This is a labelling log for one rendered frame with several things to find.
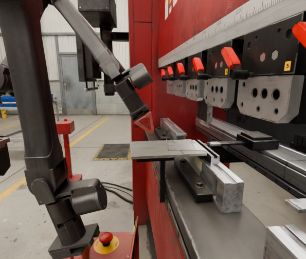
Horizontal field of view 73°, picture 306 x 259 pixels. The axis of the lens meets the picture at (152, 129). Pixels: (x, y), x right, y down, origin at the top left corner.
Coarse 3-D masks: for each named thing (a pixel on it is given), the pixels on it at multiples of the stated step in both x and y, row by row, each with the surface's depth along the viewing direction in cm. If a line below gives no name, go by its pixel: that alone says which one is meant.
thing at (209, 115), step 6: (198, 102) 81; (204, 102) 75; (198, 108) 81; (204, 108) 75; (210, 108) 73; (198, 114) 81; (204, 114) 75; (210, 114) 73; (204, 120) 75; (210, 120) 74
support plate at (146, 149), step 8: (136, 144) 82; (144, 144) 82; (152, 144) 82; (160, 144) 82; (136, 152) 73; (144, 152) 73; (152, 152) 73; (160, 152) 73; (168, 152) 73; (176, 152) 73; (184, 152) 73; (192, 152) 73; (200, 152) 73
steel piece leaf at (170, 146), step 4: (168, 144) 81; (172, 144) 81; (176, 144) 81; (180, 144) 81; (184, 144) 81; (188, 144) 81; (168, 148) 76; (172, 148) 76; (176, 148) 76; (180, 148) 76; (184, 148) 76; (188, 148) 76; (192, 148) 76
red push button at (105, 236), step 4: (104, 232) 61; (108, 232) 61; (100, 236) 59; (104, 236) 59; (108, 236) 59; (112, 236) 60; (100, 240) 58; (104, 240) 58; (108, 240) 58; (104, 244) 59; (108, 244) 59
